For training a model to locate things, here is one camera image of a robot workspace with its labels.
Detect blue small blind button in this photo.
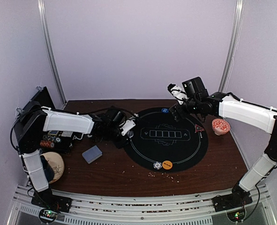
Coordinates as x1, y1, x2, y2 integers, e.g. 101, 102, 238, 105
161, 108, 169, 113

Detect red triangular all-in marker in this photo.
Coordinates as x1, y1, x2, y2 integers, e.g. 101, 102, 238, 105
195, 124, 205, 133

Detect yellow big blind button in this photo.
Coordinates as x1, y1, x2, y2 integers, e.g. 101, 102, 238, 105
162, 160, 173, 170

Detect clear acrylic dealer button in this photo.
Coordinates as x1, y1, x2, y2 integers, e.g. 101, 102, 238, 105
127, 130, 134, 138

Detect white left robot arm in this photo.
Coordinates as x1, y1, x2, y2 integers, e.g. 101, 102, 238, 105
10, 102, 139, 208

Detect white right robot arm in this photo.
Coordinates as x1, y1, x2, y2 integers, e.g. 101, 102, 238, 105
167, 77, 277, 207

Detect blue playing card deck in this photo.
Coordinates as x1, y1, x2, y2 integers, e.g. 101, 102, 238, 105
82, 145, 103, 164

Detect round black poker mat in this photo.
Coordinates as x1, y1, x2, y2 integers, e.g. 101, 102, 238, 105
124, 107, 209, 173

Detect red white patterned bowl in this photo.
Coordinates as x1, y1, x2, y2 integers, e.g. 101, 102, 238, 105
211, 119, 231, 135

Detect white playing card box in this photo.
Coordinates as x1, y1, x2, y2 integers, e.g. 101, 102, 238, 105
61, 131, 73, 137

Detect front chips row in case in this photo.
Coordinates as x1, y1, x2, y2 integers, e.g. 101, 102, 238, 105
43, 135, 61, 143

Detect black poker set case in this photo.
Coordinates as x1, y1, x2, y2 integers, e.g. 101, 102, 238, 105
14, 87, 81, 154

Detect blue-backed playing card box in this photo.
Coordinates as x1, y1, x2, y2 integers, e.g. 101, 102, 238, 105
48, 130, 59, 136

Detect beige patterned plate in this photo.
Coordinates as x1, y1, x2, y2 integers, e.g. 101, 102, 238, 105
41, 152, 65, 184

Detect red 5 chips in case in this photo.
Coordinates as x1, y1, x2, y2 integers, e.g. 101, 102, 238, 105
40, 140, 55, 149

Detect dark blue mug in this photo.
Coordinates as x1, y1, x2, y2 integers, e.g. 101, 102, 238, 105
40, 155, 54, 182

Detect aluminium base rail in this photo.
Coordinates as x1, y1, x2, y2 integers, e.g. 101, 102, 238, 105
5, 185, 277, 225

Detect aluminium frame post right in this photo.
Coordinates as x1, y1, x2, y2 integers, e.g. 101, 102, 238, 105
218, 0, 245, 92

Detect aluminium frame post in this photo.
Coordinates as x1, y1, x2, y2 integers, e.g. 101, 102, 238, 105
37, 0, 67, 105
218, 0, 245, 92

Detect aluminium frame post left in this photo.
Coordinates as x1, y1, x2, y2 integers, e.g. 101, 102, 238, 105
37, 0, 67, 105

